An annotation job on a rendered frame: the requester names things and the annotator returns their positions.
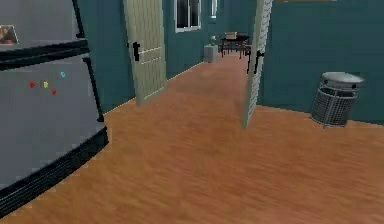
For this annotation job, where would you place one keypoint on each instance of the small houseplant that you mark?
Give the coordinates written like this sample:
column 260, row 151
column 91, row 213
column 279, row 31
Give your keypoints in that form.
column 212, row 40

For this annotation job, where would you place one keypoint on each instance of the pale green room door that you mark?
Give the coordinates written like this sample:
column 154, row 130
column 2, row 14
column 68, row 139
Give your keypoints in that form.
column 146, row 46
column 256, row 63

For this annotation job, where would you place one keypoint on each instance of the dark table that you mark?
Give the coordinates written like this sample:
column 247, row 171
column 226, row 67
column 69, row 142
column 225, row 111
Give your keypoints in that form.
column 234, row 42

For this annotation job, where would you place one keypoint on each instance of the brown box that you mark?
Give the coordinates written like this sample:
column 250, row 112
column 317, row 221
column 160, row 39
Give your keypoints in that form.
column 231, row 35

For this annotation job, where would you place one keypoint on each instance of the white framed window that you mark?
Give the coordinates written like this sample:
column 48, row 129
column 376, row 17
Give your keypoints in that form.
column 188, row 14

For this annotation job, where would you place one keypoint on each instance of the cyan fridge magnet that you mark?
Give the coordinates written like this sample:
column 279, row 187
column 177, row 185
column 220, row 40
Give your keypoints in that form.
column 63, row 74

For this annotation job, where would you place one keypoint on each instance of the red fridge magnet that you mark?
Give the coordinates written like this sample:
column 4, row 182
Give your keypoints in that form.
column 54, row 91
column 32, row 84

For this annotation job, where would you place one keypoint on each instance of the yellow fridge magnet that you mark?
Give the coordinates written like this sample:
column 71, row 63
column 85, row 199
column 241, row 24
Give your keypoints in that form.
column 45, row 84

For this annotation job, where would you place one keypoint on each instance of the grey fridge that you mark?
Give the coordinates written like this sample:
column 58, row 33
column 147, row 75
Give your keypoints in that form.
column 43, row 126

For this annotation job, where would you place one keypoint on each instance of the photo fridge magnet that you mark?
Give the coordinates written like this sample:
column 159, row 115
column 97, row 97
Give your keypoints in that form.
column 7, row 34

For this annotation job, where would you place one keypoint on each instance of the grey pedestal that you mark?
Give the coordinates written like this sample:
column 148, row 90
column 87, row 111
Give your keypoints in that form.
column 210, row 53

